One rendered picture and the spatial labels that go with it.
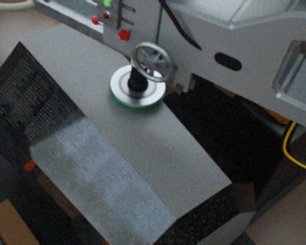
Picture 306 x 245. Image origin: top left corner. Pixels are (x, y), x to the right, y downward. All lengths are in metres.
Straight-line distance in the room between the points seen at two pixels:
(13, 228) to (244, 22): 1.53
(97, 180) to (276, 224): 1.23
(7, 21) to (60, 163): 1.89
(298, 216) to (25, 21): 2.25
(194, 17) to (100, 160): 0.66
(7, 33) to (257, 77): 2.36
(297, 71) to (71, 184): 0.89
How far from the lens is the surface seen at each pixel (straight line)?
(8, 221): 2.30
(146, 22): 1.34
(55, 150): 1.77
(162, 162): 1.58
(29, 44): 1.97
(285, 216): 2.63
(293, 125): 1.48
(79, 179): 1.69
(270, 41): 1.20
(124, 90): 1.69
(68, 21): 1.64
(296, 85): 1.35
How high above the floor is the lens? 2.19
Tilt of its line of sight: 49 degrees down
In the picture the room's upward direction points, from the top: 3 degrees clockwise
